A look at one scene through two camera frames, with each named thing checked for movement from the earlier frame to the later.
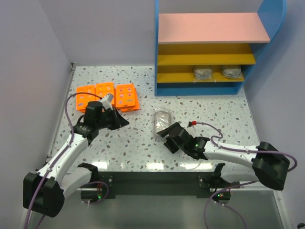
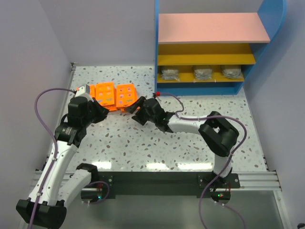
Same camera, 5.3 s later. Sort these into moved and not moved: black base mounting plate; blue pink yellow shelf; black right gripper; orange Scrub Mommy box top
Moved: black right gripper
Not moved: blue pink yellow shelf; black base mounting plate; orange Scrub Mommy box top
